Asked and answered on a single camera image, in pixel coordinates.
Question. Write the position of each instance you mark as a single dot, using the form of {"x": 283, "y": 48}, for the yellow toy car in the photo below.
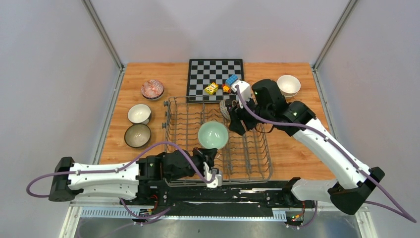
{"x": 211, "y": 88}

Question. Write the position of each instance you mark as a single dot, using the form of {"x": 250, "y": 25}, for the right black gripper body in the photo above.
{"x": 237, "y": 113}

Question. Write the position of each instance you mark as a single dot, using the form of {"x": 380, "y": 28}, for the mint green bowl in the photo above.
{"x": 213, "y": 134}

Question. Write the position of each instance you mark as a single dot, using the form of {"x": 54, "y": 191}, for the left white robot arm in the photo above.
{"x": 131, "y": 181}

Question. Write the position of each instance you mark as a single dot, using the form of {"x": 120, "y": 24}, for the black white checkerboard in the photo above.
{"x": 203, "y": 72}

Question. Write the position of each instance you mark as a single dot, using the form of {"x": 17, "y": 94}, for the blue orange toy truck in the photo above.
{"x": 228, "y": 86}

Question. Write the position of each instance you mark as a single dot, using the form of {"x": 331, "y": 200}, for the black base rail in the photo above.
{"x": 248, "y": 200}

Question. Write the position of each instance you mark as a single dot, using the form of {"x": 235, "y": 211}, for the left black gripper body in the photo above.
{"x": 190, "y": 170}

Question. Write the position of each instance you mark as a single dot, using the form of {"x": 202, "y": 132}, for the dark teal glazed bowl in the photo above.
{"x": 137, "y": 135}

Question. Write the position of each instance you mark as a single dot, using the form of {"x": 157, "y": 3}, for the teal white dotted bowl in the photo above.
{"x": 139, "y": 114}

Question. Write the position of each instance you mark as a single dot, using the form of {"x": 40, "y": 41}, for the black patterned bowl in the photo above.
{"x": 225, "y": 106}

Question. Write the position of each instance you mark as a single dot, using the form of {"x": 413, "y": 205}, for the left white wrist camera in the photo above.
{"x": 212, "y": 175}

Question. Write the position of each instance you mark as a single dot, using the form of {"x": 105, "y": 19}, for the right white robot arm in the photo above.
{"x": 354, "y": 181}

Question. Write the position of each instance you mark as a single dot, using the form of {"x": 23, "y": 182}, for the grey wire dish rack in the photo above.
{"x": 245, "y": 158}

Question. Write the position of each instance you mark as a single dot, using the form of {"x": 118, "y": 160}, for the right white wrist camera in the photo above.
{"x": 242, "y": 87}

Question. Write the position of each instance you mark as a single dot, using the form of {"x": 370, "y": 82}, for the beige floral bowl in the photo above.
{"x": 290, "y": 95}

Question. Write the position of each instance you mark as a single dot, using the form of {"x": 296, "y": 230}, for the blue zigzag bowl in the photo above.
{"x": 152, "y": 88}

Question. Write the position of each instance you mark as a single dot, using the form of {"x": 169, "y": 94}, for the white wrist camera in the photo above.
{"x": 212, "y": 175}
{"x": 242, "y": 87}

